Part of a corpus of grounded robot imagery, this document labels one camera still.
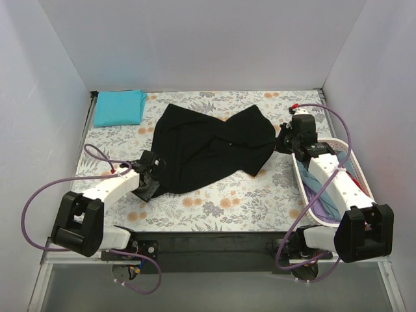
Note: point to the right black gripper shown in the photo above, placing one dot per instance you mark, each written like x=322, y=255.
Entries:
x=281, y=143

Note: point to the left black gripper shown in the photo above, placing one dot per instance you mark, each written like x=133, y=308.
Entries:
x=149, y=189

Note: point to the black t shirt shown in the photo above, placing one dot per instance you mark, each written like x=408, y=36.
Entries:
x=198, y=150

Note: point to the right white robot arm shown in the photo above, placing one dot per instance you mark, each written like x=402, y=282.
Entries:
x=365, y=230

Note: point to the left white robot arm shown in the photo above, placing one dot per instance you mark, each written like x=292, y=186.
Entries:
x=79, y=225

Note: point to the white laundry basket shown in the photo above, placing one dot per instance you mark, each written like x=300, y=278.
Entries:
x=348, y=188

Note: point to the folded teal t shirt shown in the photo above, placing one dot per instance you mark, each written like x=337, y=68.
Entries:
x=119, y=108

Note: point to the blue t shirt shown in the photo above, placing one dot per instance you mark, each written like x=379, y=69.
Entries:
x=310, y=183

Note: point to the floral tablecloth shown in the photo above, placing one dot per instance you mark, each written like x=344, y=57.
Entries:
x=269, y=201

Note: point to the red t shirt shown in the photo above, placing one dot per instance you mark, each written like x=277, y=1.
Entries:
x=355, y=181

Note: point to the lilac t shirt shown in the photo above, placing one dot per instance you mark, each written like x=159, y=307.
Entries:
x=325, y=210

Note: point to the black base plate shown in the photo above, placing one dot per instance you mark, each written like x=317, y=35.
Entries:
x=209, y=251

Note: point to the aluminium frame rail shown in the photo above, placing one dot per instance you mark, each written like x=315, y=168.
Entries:
x=69, y=282

